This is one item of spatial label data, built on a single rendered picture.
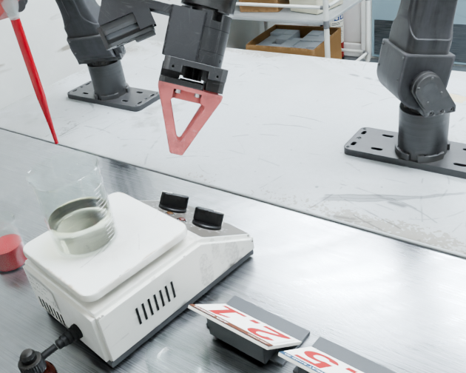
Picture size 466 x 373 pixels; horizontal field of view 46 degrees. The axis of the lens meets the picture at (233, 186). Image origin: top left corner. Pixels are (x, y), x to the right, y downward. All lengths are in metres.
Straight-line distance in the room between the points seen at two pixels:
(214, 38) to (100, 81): 0.50
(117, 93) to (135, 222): 0.54
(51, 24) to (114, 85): 1.21
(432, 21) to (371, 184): 0.21
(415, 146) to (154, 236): 0.37
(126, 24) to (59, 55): 1.69
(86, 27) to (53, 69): 1.28
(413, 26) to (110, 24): 0.33
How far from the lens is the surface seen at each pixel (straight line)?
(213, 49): 0.58
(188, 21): 0.57
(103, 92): 1.06
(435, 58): 0.68
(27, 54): 0.46
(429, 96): 0.68
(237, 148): 0.82
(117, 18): 0.59
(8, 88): 2.16
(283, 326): 0.53
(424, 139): 0.73
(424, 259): 0.60
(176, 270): 0.52
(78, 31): 1.00
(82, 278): 0.50
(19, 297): 0.65
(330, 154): 0.78
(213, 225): 0.58
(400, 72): 0.67
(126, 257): 0.50
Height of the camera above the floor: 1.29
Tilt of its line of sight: 32 degrees down
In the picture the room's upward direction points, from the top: 9 degrees counter-clockwise
